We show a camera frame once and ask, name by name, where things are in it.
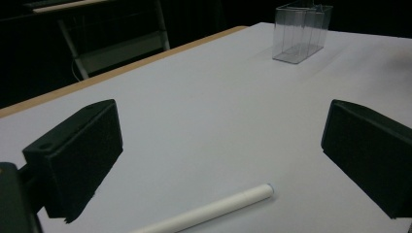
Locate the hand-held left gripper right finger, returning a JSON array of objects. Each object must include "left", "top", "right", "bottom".
[{"left": 321, "top": 99, "right": 412, "bottom": 220}]

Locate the white cable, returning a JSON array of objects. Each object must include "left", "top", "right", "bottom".
[{"left": 71, "top": 59, "right": 82, "bottom": 83}]

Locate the clear plastic organizer box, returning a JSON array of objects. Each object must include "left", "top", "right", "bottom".
[{"left": 271, "top": 0, "right": 334, "bottom": 65}]

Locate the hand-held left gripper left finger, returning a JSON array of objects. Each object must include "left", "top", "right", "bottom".
[{"left": 21, "top": 98, "right": 124, "bottom": 224}]

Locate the white paper tube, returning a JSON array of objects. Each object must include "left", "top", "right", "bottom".
[{"left": 127, "top": 183, "right": 275, "bottom": 233}]

